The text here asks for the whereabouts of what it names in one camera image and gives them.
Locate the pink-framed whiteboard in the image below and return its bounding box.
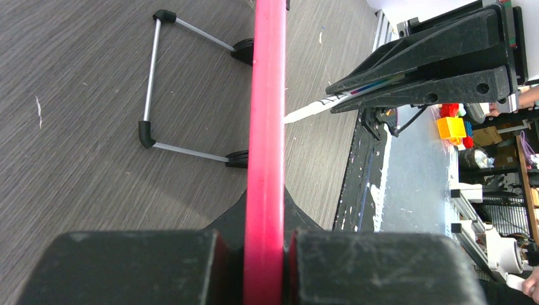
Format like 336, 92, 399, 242
243, 1, 287, 304

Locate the red toy block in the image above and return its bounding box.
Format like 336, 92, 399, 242
440, 103, 460, 118

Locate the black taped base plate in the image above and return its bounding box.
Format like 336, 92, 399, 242
332, 109, 390, 232

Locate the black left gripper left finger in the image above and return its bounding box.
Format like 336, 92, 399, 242
17, 196, 246, 304

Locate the yellow toy block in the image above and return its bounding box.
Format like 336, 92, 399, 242
436, 117, 467, 146

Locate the white marker pen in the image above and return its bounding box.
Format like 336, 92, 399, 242
283, 74, 405, 125

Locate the metal wire whiteboard stand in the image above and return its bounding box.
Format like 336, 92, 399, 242
137, 9, 254, 168

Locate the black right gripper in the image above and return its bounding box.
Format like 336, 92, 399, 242
325, 1, 528, 114

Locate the cardboard box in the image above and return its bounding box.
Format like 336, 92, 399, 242
473, 126, 502, 147

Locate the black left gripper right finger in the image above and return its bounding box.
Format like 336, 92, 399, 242
281, 187, 489, 305

